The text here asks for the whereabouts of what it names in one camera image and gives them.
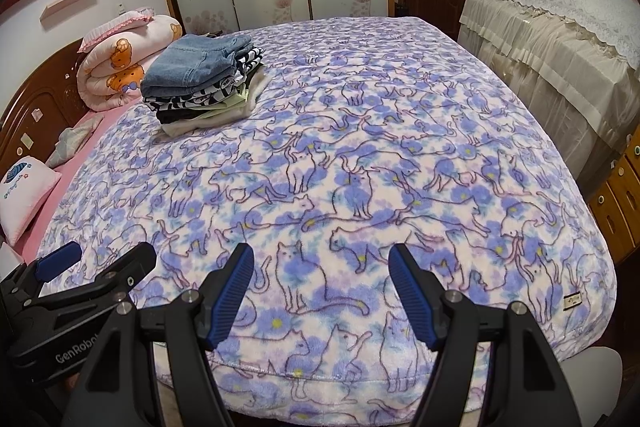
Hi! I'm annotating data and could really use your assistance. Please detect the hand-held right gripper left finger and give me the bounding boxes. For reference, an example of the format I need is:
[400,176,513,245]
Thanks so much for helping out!
[62,243,256,427]

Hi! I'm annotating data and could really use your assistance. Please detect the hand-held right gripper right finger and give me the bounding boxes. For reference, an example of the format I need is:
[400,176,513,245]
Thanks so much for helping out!
[389,243,583,427]

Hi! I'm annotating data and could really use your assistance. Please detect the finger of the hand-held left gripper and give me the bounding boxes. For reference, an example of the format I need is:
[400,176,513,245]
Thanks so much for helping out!
[0,241,83,308]
[30,241,158,316]

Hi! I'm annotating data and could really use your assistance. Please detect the blue jeans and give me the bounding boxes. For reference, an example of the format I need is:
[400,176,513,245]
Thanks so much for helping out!
[141,34,253,100]

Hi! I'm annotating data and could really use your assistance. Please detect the white embroidered pillow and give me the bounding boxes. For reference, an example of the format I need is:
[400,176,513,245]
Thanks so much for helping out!
[0,159,62,248]

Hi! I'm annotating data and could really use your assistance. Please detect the pink bedsheet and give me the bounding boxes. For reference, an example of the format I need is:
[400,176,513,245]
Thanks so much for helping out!
[0,104,138,268]

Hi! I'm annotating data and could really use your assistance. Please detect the grey cloth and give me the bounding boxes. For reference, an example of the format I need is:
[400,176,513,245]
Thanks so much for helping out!
[46,123,96,168]

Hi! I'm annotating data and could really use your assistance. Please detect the wooden headboard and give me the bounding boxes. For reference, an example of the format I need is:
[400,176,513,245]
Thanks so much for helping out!
[0,38,86,188]

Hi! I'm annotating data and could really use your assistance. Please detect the black folded garment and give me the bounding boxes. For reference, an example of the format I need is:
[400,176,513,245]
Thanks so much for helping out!
[156,99,221,122]

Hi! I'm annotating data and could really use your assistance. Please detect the cream folded garment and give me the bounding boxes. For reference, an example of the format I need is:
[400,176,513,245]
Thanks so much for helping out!
[162,72,273,138]

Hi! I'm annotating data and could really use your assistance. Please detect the black white letter print garment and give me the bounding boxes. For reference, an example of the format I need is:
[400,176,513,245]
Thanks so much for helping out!
[142,47,266,110]

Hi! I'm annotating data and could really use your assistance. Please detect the purple cat print blanket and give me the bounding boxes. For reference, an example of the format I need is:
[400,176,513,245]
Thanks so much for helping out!
[37,17,616,418]

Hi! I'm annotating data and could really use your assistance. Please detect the light green folded garment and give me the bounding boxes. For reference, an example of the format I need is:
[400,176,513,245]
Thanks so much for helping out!
[190,72,268,120]

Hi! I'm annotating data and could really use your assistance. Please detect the wooden drawer cabinet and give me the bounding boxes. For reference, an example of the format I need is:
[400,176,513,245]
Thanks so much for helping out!
[587,142,640,265]

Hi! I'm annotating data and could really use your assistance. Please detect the pink bear print quilt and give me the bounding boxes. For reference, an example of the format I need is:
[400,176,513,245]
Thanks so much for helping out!
[77,14,183,112]

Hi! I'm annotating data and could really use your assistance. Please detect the pink ruffled pillow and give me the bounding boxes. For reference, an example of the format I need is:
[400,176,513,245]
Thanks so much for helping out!
[77,7,156,54]

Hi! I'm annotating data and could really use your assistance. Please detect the cream pleated furniture cover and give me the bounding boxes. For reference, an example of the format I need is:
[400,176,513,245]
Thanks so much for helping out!
[457,0,640,202]

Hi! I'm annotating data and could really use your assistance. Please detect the light wooden wall shelf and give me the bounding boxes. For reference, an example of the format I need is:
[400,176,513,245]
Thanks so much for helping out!
[41,0,101,22]

